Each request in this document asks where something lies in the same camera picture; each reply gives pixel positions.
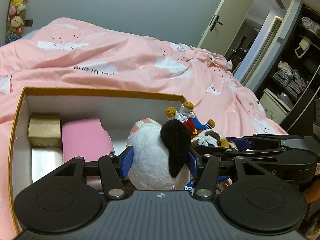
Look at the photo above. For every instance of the white rectangular box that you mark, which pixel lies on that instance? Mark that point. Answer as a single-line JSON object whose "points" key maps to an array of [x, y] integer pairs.
{"points": [[46, 162]]}

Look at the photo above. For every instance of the cream door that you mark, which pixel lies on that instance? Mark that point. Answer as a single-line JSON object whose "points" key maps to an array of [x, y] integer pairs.
{"points": [[225, 10]]}

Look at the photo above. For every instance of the orange cardboard box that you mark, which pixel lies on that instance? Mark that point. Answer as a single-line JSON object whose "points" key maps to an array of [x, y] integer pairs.
{"points": [[100, 105]]}

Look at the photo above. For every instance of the brown plush bear sailor outfit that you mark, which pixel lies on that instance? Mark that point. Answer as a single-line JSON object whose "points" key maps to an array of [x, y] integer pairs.
{"points": [[197, 127]]}

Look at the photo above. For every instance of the checked storage box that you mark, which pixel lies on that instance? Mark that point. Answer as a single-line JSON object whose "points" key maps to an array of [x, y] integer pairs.
{"points": [[293, 88], [281, 78]]}

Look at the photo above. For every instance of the small black wall fixture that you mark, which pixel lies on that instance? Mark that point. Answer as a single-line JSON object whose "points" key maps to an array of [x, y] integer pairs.
{"points": [[29, 22]]}

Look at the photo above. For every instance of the pink cloud-print blanket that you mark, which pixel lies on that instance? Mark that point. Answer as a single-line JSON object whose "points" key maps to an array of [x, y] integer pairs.
{"points": [[125, 62]]}

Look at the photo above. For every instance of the pile of folded clothes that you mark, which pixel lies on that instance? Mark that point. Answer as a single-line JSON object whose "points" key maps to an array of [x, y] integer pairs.
{"points": [[285, 67]]}

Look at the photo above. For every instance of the small gold box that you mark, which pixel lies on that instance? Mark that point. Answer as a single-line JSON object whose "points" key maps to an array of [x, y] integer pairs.
{"points": [[45, 130]]}

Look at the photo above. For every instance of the purple plastic bag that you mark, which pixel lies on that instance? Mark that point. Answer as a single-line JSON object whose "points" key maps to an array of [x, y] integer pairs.
{"points": [[286, 99]]}

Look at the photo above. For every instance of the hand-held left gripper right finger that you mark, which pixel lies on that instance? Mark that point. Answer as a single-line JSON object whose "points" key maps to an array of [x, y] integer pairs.
{"points": [[193, 165]]}

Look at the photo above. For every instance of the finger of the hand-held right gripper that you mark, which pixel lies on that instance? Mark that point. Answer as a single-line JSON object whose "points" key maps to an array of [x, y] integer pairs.
{"points": [[275, 140], [260, 155]]}

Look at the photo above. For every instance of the cream floral cabinet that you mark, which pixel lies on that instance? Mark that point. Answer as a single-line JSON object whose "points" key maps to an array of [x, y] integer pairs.
{"points": [[272, 106]]}

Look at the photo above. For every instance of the white handbag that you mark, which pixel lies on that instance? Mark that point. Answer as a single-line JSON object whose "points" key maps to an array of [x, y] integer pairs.
{"points": [[303, 45]]}

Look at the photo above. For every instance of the white plush dog black ear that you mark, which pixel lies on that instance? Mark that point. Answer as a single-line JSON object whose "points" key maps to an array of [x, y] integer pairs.
{"points": [[150, 155]]}

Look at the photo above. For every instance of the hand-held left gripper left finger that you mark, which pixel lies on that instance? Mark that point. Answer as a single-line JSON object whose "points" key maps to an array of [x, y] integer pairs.
{"points": [[126, 161]]}

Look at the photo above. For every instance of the white crumpled cloth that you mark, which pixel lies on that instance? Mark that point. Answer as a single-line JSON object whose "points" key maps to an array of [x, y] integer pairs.
{"points": [[310, 24]]}

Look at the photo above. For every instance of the pink box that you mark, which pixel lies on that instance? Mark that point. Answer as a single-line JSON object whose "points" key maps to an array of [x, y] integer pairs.
{"points": [[85, 140]]}

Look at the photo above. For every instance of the white door frame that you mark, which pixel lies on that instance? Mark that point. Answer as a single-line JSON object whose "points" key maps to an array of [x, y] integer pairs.
{"points": [[291, 22]]}

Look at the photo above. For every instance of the dark shelf unit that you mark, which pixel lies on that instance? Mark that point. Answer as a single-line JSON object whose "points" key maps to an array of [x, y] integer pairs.
{"points": [[311, 65]]}

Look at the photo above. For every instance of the dark chair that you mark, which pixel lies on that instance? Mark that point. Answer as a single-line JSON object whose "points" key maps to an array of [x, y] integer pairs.
{"points": [[237, 56]]}

